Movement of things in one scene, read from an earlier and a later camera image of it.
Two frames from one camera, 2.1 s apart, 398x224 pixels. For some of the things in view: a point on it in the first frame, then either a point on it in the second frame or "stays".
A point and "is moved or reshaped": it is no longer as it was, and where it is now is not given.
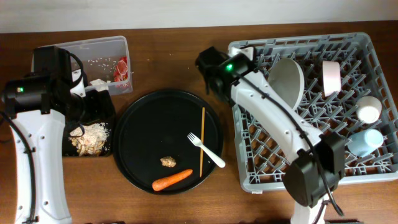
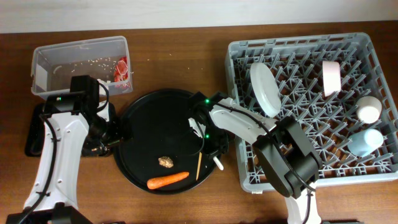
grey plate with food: x=286 y=78 is moved or reshaped
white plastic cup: x=368 y=109 stays
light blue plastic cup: x=364 y=143 stays
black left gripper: x=102 y=108 to x=115 y=138
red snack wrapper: x=121 y=70 stays
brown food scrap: x=168 y=161 stays
